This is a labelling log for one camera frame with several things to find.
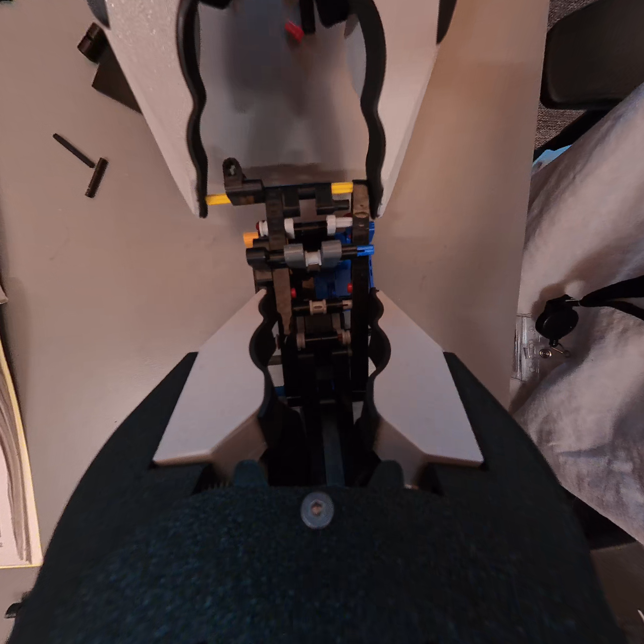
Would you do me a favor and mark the lego instruction booklet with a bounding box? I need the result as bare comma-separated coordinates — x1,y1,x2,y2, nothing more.
0,284,44,570

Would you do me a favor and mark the black lego axle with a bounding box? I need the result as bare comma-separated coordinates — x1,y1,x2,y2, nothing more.
52,133,96,169

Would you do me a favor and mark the black lanyard strap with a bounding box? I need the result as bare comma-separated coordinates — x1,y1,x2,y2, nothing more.
576,275,644,324

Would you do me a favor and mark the black office chair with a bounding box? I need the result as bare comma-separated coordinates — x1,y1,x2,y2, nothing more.
534,0,644,152

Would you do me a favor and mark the clear badge holder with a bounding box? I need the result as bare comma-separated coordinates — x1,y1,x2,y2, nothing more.
513,313,543,379

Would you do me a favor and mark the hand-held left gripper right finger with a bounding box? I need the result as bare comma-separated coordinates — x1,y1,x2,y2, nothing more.
354,290,485,485

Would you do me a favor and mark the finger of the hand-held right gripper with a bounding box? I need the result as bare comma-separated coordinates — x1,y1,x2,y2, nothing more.
346,0,445,218
107,0,209,218

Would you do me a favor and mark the black flat lego plate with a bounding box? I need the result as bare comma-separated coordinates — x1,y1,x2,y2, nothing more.
92,49,143,113

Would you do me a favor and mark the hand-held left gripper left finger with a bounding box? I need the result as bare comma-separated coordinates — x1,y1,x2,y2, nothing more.
153,290,277,466

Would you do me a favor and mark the black lego technic assembly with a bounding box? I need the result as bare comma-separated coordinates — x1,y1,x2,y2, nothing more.
205,157,378,409

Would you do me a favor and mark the black badge reel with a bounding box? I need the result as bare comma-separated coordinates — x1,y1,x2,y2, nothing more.
534,296,579,349

